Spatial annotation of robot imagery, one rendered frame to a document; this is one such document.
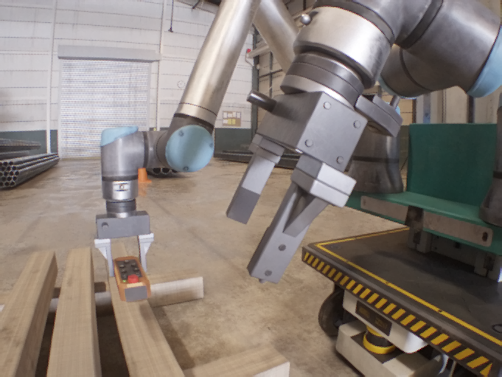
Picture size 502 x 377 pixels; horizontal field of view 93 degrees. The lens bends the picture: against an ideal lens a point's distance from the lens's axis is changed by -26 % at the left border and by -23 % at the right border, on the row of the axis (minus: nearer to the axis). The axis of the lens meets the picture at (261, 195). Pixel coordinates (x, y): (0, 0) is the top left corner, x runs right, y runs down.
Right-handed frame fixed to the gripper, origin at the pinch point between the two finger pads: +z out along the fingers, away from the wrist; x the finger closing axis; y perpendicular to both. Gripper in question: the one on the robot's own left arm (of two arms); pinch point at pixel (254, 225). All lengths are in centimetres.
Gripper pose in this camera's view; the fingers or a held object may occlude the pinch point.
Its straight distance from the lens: 30.3
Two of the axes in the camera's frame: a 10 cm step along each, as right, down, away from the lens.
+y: -8.7, -3.7, -3.3
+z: -4.4, 8.9, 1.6
